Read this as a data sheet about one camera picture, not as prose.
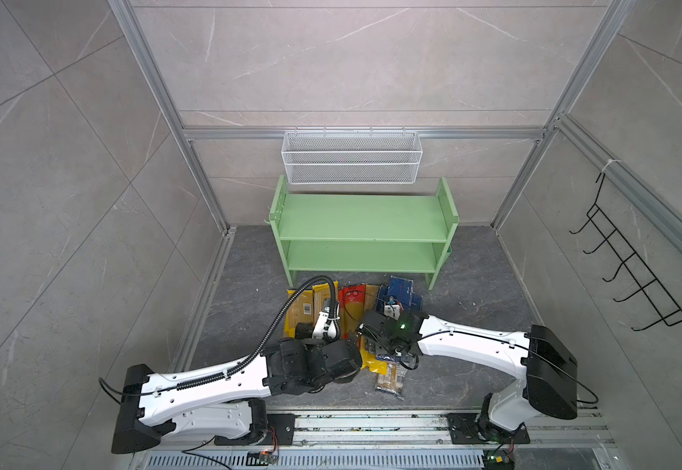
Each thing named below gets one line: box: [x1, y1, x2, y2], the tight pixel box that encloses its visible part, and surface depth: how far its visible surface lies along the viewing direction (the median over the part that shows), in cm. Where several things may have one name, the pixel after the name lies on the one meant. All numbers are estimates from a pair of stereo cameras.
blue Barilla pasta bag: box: [376, 275, 424, 312], surface depth 89 cm
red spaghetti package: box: [339, 283, 366, 340], surface depth 97 cm
